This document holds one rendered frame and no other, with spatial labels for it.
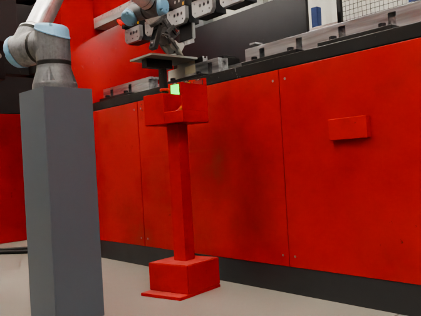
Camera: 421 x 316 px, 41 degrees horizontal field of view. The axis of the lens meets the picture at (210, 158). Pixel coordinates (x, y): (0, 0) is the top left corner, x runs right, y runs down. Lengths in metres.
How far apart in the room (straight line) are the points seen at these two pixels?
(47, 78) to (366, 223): 1.15
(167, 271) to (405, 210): 0.92
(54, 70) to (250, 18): 1.51
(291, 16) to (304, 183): 1.20
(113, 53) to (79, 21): 0.28
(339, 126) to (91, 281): 0.97
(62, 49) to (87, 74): 1.45
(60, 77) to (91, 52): 1.53
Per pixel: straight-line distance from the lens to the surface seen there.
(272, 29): 3.05
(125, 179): 2.95
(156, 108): 2.20
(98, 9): 3.46
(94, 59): 3.45
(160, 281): 2.22
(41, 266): 1.95
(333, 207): 1.94
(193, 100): 2.17
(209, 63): 2.60
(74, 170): 1.90
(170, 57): 2.59
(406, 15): 1.95
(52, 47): 1.96
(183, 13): 2.74
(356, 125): 1.84
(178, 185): 2.20
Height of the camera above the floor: 0.50
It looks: 1 degrees up
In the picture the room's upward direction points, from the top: 3 degrees counter-clockwise
